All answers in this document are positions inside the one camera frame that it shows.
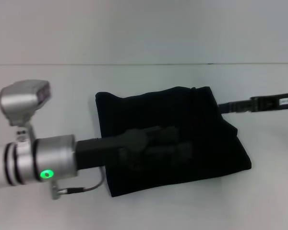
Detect silver left camera mount bracket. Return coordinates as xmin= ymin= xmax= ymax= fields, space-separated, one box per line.
xmin=15 ymin=121 xmax=37 ymax=147

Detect black shirt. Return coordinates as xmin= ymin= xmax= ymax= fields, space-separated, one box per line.
xmin=95 ymin=86 xmax=252 ymax=198

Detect left gripper cable with plugs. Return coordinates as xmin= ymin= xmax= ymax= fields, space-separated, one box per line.
xmin=50 ymin=166 xmax=105 ymax=200

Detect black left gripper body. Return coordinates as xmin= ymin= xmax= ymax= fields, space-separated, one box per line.
xmin=75 ymin=128 xmax=150 ymax=171

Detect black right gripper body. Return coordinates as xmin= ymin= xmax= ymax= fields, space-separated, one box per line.
xmin=250 ymin=92 xmax=288 ymax=113

